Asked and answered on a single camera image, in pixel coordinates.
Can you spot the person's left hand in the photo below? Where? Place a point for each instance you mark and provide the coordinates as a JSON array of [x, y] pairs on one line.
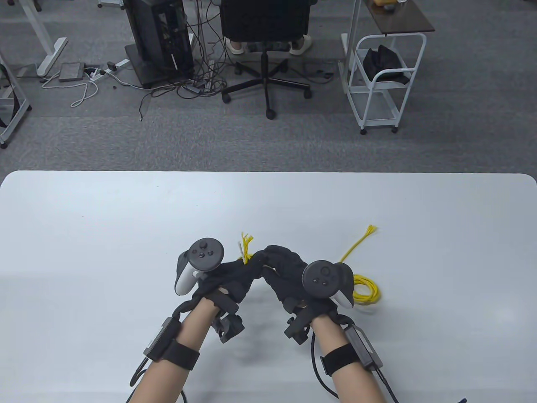
[[235, 279]]

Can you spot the person's right hand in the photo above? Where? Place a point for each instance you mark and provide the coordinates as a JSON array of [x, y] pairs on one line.
[[285, 273]]

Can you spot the person's right forearm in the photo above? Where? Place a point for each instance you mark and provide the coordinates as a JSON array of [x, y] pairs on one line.
[[331, 336]]

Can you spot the person's left forearm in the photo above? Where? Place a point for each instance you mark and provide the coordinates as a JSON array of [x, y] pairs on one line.
[[188, 331]]

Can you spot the grey handheld controller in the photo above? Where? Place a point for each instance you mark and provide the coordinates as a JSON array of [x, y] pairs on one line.
[[323, 279], [205, 254]]

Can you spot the black wrist sensor box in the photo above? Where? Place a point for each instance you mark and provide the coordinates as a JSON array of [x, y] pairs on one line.
[[180, 356], [342, 359]]

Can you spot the white rolling cart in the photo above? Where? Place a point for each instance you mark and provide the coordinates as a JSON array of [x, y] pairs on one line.
[[379, 120]]

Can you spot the black bag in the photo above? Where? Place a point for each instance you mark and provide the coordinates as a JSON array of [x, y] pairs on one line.
[[384, 61]]

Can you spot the white power strip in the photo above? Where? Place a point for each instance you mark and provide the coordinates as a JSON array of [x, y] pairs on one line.
[[122, 63]]

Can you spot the black office chair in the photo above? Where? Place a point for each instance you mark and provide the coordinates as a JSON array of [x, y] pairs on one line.
[[264, 17]]

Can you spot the black computer tower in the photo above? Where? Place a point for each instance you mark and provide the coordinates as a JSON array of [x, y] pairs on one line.
[[147, 37]]

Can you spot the grey flat floor box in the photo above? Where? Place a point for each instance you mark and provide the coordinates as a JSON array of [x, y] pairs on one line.
[[71, 72]]

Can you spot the white utility cart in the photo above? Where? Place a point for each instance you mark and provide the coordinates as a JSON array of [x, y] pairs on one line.
[[402, 19]]

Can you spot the yellow object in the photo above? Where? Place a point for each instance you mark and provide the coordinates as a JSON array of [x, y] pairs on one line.
[[382, 2]]

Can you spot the white desk leg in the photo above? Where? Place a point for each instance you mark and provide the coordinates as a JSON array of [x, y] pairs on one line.
[[40, 33]]

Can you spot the black caster wheel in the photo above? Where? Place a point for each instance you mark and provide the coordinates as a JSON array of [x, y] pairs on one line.
[[37, 5]]

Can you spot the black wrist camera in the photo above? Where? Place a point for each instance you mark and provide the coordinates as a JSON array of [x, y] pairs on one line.
[[295, 329], [230, 329]]

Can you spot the white metal frame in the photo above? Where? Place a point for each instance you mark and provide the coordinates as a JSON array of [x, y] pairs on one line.
[[16, 125]]

